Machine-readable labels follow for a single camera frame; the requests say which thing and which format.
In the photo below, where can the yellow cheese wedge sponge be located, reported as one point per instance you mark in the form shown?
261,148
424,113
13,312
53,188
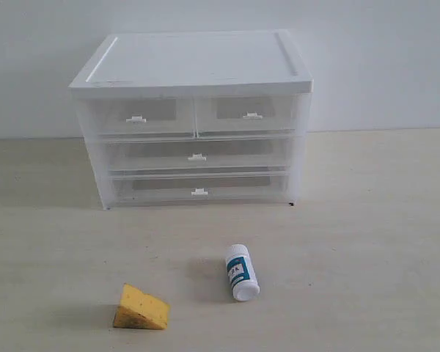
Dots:
139,310

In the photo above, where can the white pill bottle blue label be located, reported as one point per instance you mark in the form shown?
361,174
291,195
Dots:
241,274

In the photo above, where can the white plastic drawer cabinet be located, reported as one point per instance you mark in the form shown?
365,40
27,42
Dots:
190,66

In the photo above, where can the bottom wide clear drawer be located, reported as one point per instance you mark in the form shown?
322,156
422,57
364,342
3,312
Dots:
261,186

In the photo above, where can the wide clear drawer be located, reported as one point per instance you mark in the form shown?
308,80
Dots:
261,186
143,156

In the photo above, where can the middle wide clear drawer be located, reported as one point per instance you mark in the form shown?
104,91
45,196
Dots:
143,156

